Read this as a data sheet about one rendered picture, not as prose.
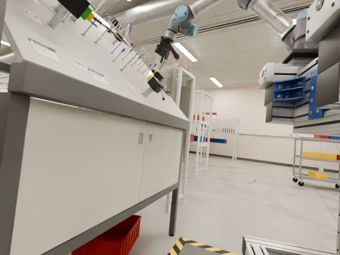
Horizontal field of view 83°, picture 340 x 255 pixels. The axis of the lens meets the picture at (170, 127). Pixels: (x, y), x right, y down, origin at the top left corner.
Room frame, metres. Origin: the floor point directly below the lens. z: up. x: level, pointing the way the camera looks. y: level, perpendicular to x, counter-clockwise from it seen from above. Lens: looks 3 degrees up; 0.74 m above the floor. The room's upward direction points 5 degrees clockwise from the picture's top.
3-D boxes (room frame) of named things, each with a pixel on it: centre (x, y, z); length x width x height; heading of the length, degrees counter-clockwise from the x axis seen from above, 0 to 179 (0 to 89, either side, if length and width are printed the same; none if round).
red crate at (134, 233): (1.26, 0.31, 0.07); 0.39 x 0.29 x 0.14; 172
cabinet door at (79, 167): (0.70, 0.23, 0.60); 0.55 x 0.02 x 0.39; 157
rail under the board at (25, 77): (0.94, 0.10, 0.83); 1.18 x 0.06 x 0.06; 157
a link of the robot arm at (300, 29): (0.89, -0.62, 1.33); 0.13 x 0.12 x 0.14; 162
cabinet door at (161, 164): (1.20, 0.01, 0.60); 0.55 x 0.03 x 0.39; 157
